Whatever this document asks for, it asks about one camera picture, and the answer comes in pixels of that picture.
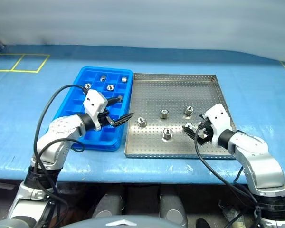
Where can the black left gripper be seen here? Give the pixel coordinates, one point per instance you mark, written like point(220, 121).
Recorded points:
point(104, 116)

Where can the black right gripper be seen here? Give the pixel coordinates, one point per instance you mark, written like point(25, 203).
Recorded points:
point(207, 128)

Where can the metal nut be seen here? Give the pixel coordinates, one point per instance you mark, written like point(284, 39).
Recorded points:
point(103, 77)
point(141, 121)
point(88, 86)
point(189, 110)
point(110, 87)
point(164, 114)
point(125, 79)

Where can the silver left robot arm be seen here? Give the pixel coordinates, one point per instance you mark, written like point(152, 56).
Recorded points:
point(59, 128)

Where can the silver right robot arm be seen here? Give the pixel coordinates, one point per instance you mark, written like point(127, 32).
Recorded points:
point(259, 161)

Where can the blue compartment tray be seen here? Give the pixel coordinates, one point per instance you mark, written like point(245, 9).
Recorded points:
point(70, 107)

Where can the metal nut in blue tray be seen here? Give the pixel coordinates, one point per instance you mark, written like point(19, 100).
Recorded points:
point(103, 77)
point(125, 79)
point(110, 87)
point(88, 86)

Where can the perforated metal tray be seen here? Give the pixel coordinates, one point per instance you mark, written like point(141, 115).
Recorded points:
point(171, 95)

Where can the blue table cover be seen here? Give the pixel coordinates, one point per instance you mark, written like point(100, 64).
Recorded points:
point(156, 59)

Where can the grey rounded robot foot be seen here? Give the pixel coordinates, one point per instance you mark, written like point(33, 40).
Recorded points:
point(109, 205)
point(172, 209)

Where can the grey robot torso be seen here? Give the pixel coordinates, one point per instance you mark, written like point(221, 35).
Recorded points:
point(123, 223)

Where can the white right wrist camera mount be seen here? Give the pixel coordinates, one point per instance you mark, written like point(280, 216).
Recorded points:
point(219, 116)

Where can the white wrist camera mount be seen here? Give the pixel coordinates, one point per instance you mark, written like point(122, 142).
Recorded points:
point(219, 116)
point(93, 101)

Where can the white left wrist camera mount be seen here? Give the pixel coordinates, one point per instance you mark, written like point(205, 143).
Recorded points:
point(93, 101)

